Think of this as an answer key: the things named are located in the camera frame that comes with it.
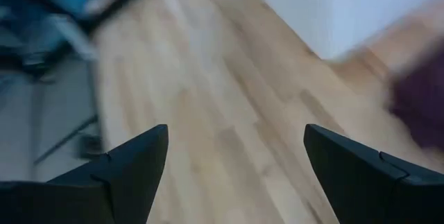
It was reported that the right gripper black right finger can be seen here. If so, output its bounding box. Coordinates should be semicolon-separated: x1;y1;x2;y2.
303;123;444;224

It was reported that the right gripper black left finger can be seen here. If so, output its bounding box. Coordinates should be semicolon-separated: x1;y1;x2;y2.
0;123;169;224

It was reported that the purple cloth bag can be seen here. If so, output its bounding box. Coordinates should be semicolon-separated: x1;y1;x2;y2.
386;43;444;150

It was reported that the black aluminium table frame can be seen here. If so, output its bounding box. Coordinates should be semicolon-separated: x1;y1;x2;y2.
0;0;164;79

